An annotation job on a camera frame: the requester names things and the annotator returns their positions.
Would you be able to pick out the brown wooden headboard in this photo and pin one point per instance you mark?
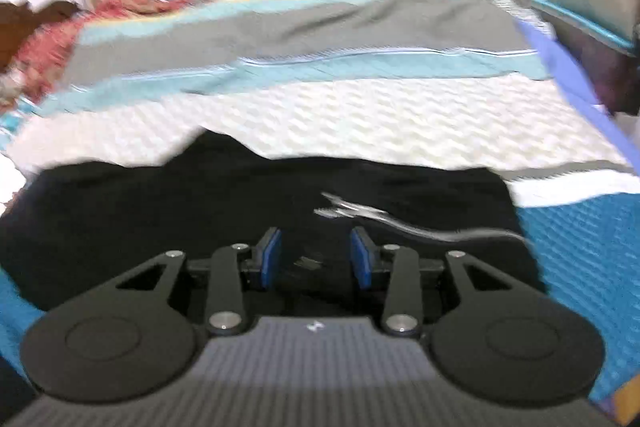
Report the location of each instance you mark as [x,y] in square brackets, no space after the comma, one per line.
[15,27]

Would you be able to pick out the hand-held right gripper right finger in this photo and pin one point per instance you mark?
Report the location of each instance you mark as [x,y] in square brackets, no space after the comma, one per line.
[361,259]

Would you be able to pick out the red floral blanket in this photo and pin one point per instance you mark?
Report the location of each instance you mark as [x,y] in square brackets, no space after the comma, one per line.
[45,52]

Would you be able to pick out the striped teal grey quilt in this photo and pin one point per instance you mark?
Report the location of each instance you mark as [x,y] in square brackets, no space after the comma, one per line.
[400,122]

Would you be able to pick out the black pants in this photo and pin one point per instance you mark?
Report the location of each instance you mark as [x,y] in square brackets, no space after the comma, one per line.
[150,207]

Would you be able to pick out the purple bedsheet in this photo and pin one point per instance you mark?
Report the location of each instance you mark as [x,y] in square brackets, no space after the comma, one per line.
[560,72]

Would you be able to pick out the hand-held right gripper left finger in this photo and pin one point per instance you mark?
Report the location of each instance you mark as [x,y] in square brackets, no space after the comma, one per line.
[271,259]

